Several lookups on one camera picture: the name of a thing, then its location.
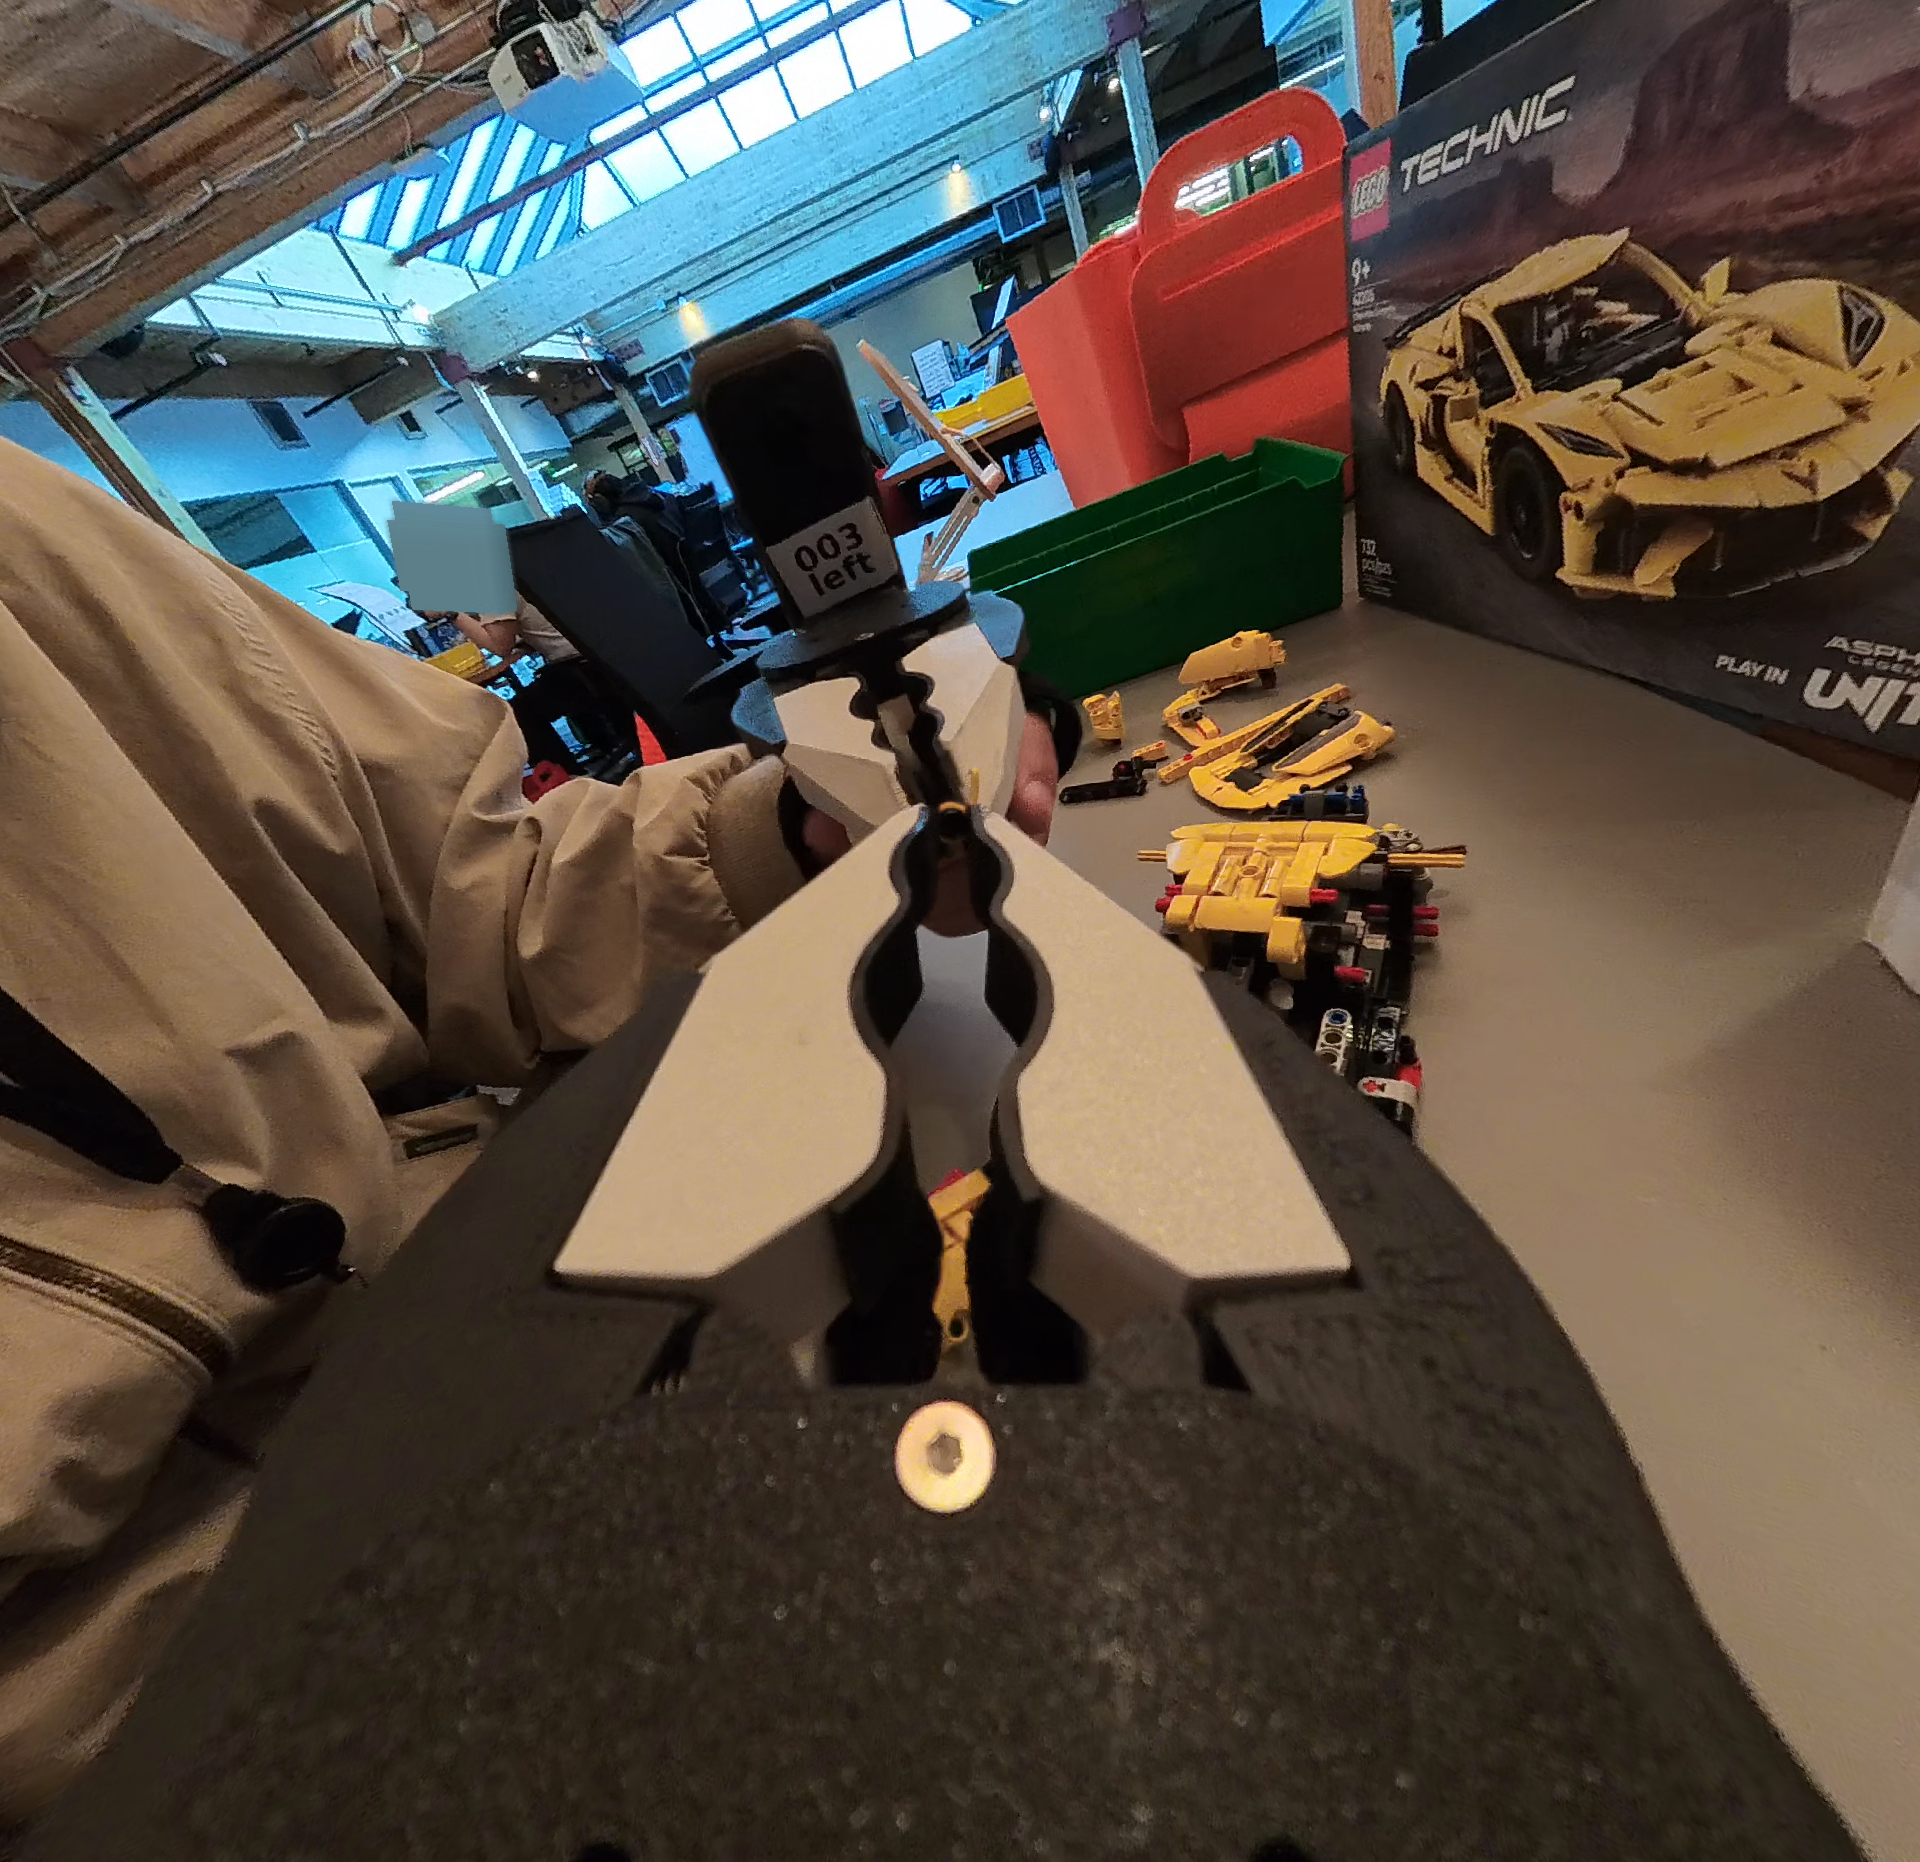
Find instruction booklet with yellow car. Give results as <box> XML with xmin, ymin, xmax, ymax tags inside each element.
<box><xmin>1866</xmin><ymin>827</ymin><xmax>1920</xmax><ymax>999</ymax></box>

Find small yellow car panel part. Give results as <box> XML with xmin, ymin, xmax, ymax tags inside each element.
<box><xmin>1175</xmin><ymin>628</ymin><xmax>1290</xmax><ymax>695</ymax></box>

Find dark toy car box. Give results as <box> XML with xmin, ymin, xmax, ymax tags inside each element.
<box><xmin>1341</xmin><ymin>0</ymin><xmax>1920</xmax><ymax>765</ymax></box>

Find partly built toy car model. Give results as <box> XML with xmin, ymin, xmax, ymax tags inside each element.
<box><xmin>1134</xmin><ymin>783</ymin><xmax>1467</xmax><ymax>1144</ymax></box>

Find dark green plastic tray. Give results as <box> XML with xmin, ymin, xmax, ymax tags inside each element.
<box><xmin>965</xmin><ymin>436</ymin><xmax>1349</xmax><ymax>703</ymax></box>

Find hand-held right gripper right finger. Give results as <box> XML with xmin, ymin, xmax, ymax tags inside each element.
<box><xmin>972</xmin><ymin>812</ymin><xmax>1354</xmax><ymax>1385</ymax></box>

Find white ceiling projector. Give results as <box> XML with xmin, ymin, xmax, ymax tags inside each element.
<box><xmin>481</xmin><ymin>0</ymin><xmax>644</xmax><ymax>114</ymax></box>

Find black shoulder strap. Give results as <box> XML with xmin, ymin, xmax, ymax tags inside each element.
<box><xmin>0</xmin><ymin>993</ymin><xmax>357</xmax><ymax>1295</ymax></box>

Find person's left forearm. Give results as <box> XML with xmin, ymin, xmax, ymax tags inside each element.
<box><xmin>509</xmin><ymin>745</ymin><xmax>804</xmax><ymax>1024</ymax></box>

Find person's left hand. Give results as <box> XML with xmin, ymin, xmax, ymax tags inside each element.
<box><xmin>798</xmin><ymin>718</ymin><xmax>1062</xmax><ymax>941</ymax></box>

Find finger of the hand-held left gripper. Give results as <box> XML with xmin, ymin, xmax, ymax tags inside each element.
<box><xmin>918</xmin><ymin>626</ymin><xmax>1031</xmax><ymax>814</ymax></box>
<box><xmin>767</xmin><ymin>675</ymin><xmax>926</xmax><ymax>843</ymax></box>

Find red plastic bin with handle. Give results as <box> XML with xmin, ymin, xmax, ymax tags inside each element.
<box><xmin>1007</xmin><ymin>86</ymin><xmax>1356</xmax><ymax>513</ymax></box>

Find skylight windows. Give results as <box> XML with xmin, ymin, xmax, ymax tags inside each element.
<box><xmin>321</xmin><ymin>0</ymin><xmax>1089</xmax><ymax>283</ymax></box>

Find short black brick beam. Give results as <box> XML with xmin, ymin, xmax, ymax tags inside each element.
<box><xmin>1055</xmin><ymin>741</ymin><xmax>1171</xmax><ymax>811</ymax></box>

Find grey desk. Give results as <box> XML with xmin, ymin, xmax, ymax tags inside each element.
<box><xmin>1033</xmin><ymin>505</ymin><xmax>1920</xmax><ymax>1862</ymax></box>

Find large yellow car panel part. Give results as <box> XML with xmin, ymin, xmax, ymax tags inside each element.
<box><xmin>1154</xmin><ymin>681</ymin><xmax>1400</xmax><ymax>819</ymax></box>

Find black office chair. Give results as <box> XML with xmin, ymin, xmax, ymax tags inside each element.
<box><xmin>506</xmin><ymin>509</ymin><xmax>759</xmax><ymax>763</ymax></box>

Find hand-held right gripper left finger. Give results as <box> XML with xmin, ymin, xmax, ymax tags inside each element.
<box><xmin>554</xmin><ymin>806</ymin><xmax>941</xmax><ymax>1386</ymax></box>

